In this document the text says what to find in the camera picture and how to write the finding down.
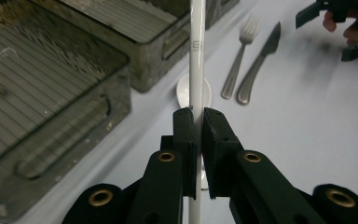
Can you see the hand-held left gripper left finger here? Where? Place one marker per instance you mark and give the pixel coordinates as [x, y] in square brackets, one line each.
[186, 140]

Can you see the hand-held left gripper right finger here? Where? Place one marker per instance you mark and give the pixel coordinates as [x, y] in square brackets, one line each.
[219, 146]

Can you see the white ceramic spoon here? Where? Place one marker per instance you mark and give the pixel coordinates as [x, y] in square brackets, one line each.
[183, 93]

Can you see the steel table knife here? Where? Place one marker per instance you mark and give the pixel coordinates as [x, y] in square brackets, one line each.
[251, 77]

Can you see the steel fork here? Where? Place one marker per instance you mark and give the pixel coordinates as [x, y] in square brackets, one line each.
[234, 71]

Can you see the white chopstick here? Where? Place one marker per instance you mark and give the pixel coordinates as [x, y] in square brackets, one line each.
[197, 62]

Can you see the smoky clear plastic bin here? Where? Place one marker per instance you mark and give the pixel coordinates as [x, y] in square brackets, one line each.
[149, 53]
[43, 93]

